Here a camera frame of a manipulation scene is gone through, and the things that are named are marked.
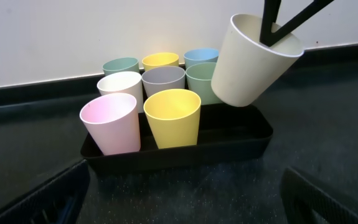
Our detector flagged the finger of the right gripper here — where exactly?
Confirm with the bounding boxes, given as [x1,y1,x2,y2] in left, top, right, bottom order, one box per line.
[258,0,335,48]

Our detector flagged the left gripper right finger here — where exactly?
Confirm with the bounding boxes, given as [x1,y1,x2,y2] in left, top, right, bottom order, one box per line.
[280,166,358,224]

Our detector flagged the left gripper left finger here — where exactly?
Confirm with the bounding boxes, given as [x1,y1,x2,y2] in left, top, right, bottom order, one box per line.
[0,159,91,224]

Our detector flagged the white cup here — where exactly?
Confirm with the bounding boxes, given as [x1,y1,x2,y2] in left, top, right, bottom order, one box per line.
[210,12,305,108]
[97,71,144,114]

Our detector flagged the pink cup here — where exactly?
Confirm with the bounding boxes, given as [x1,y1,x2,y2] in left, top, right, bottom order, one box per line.
[79,92,142,156]

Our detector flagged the yellow cup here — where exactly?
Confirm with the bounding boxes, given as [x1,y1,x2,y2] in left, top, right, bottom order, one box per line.
[143,88,202,150]
[141,52,180,72]

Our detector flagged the blue cup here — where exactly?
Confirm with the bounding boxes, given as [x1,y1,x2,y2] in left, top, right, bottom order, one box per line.
[183,47,220,70]

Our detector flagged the green cup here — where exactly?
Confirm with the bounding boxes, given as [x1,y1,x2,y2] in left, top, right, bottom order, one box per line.
[101,57,140,77]
[185,62,225,106]

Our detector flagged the black tray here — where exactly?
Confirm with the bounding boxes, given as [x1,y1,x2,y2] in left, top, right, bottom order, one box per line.
[80,102,275,174]

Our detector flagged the grey cup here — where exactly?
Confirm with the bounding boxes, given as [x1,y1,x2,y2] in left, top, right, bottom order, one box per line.
[141,65,187,99]

